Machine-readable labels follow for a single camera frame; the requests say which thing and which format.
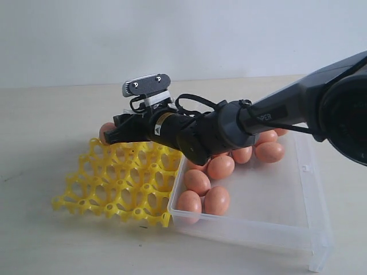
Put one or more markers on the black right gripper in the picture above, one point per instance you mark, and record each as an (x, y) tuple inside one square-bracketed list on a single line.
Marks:
[(164, 127)]

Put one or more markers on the brown egg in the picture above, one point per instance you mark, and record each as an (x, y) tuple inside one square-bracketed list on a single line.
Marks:
[(267, 136), (193, 166), (270, 152), (280, 131), (242, 155), (221, 167), (197, 181), (217, 201), (190, 201), (132, 154), (103, 129)]

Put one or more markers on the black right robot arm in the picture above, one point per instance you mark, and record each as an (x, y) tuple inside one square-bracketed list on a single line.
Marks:
[(329, 104)]

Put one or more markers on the yellow plastic egg tray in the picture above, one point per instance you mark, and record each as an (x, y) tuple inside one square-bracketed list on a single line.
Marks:
[(108, 183)]

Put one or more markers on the clear plastic bin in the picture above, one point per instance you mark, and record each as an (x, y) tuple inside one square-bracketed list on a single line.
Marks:
[(278, 206)]

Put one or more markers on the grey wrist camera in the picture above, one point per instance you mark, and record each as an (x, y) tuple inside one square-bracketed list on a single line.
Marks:
[(146, 85)]

